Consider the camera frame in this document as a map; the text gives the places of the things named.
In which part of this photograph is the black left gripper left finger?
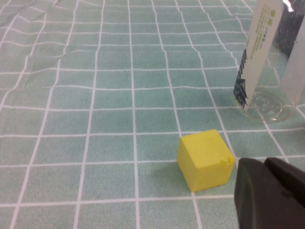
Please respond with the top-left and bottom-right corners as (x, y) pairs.
(234, 157), (305, 229)

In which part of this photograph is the yellow cube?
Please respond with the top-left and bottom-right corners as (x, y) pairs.
(177, 129), (236, 193)

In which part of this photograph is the green white checked tablecloth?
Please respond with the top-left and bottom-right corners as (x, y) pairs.
(0, 0), (305, 229)

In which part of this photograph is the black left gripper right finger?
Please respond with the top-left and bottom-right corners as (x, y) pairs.
(264, 157), (305, 207)

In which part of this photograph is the clear bottle white cap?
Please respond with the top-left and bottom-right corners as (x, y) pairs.
(233, 0), (305, 124)

